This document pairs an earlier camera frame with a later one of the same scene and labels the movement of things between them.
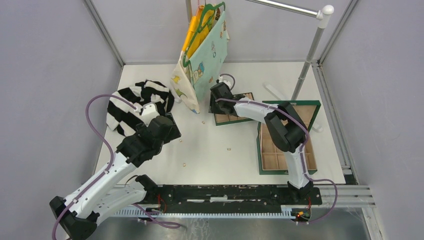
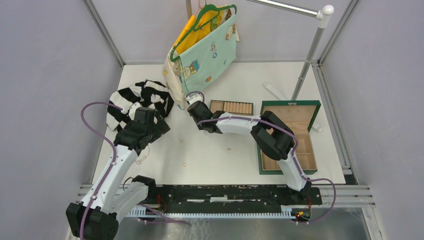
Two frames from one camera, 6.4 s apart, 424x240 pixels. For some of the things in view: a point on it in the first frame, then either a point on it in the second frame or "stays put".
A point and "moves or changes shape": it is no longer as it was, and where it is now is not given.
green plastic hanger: (185, 61) to (209, 13)
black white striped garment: (121, 116) stays put
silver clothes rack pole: (323, 14) stays put
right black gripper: (212, 107) to (200, 126)
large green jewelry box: (272, 160) stays put
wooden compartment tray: (221, 119) moves or changes shape
